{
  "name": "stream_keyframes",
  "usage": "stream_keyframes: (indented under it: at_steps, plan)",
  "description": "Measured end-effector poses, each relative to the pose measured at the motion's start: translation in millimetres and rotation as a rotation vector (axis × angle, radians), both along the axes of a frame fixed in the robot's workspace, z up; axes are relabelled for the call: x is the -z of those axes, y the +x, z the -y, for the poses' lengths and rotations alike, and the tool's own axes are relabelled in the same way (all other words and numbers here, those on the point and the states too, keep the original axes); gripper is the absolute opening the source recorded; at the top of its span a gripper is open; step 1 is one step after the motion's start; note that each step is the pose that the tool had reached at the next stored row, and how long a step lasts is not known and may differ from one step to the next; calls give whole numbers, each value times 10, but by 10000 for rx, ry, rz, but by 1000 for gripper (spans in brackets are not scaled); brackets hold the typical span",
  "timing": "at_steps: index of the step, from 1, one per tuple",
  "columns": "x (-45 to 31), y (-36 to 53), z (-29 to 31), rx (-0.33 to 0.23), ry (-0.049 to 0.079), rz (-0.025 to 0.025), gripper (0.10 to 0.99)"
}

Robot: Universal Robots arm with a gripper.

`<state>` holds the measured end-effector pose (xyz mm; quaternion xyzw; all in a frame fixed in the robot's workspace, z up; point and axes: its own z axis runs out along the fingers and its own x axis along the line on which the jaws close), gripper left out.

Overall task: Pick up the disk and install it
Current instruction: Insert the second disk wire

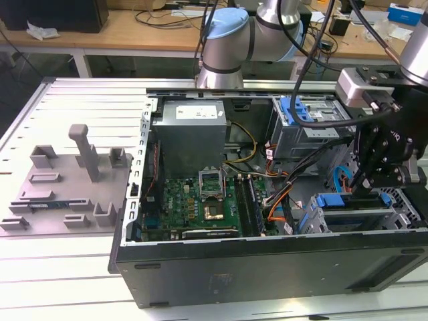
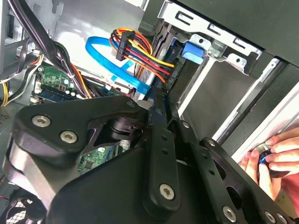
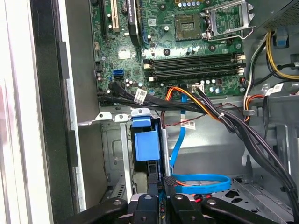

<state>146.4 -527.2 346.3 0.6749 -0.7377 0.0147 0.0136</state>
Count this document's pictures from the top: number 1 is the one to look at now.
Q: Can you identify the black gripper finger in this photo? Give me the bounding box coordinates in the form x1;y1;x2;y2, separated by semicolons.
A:
352;124;391;197
366;160;417;197

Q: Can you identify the blue data wire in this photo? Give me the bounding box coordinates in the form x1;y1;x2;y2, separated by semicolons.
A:
333;165;352;195

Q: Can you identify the hard disk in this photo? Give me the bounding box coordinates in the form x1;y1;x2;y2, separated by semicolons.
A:
299;192;394;231

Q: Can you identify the metal disk bay cage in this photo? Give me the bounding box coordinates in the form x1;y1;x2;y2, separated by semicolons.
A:
297;191;422;235

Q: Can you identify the metal optical drive cage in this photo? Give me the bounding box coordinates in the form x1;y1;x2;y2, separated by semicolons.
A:
269;96;360;161

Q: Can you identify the blue plastic latch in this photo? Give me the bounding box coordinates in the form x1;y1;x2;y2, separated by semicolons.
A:
280;96;317;126

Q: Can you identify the blue cardboard box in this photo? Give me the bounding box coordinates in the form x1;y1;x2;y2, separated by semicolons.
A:
387;2;425;28

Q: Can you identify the grey flat case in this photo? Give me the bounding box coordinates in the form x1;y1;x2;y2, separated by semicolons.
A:
349;9;391;25

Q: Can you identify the small dark brown box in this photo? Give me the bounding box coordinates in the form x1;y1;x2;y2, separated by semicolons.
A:
329;15;350;37

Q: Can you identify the dark RAM stick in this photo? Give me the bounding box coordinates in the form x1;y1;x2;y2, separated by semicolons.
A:
247;175;267;237

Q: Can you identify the black PC case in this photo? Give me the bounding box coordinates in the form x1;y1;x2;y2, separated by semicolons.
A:
107;80;428;310

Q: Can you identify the metal socket cover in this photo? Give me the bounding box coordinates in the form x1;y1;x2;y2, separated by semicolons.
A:
198;165;225;200

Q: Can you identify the CPU socket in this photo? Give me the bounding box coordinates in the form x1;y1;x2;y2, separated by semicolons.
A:
202;200;227;223

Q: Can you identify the graphics card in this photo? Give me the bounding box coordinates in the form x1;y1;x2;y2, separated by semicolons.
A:
180;227;241;240

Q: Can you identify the grey power supply unit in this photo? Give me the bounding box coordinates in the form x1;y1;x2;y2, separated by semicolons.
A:
150;99;231;180

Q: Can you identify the green motherboard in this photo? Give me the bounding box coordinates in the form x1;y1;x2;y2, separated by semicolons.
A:
140;173;278;241

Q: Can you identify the wooden desk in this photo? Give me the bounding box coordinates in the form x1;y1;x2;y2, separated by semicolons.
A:
0;8;428;81

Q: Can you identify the grey parts rack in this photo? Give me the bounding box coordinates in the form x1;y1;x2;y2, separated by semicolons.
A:
0;123;134;238

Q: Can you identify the large black box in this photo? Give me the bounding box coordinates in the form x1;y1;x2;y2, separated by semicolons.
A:
0;0;110;34

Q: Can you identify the clear plastic bag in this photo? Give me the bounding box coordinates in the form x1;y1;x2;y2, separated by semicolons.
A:
25;20;61;41

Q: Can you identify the black camera cable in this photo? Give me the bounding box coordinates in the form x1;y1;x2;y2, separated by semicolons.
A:
290;0;368;128

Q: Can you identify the black cable bundle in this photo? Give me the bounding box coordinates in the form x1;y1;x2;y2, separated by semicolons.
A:
262;135;357;235

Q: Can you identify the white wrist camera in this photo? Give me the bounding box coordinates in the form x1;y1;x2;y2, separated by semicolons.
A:
335;65;407;110

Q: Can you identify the yellow black wire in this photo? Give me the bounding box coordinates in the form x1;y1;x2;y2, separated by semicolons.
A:
223;120;258;165

